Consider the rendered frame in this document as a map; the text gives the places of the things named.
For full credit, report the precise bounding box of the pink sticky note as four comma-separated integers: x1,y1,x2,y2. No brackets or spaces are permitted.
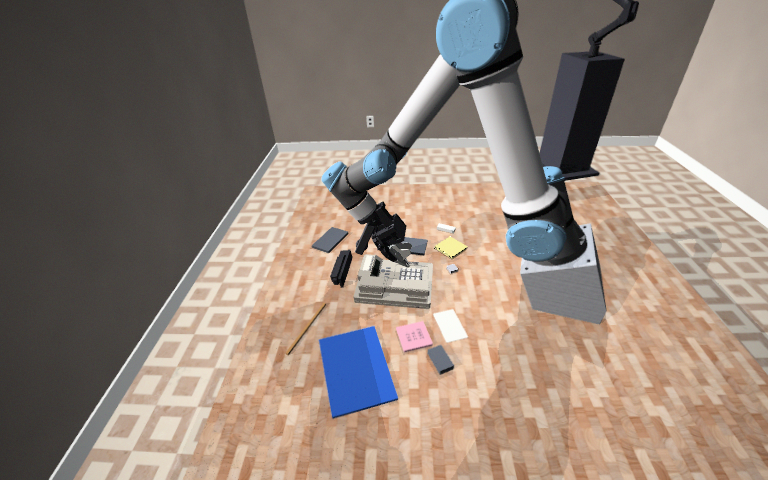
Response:
396,321,433,353

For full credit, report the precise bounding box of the yellow-brown thin rod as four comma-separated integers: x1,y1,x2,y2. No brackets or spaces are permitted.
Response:
286,303,326,355

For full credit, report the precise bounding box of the white paper sheet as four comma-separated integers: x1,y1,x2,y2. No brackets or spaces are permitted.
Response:
433,309,468,343

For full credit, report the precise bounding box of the beige desk phone base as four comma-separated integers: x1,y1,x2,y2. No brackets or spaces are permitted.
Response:
353,254,433,309

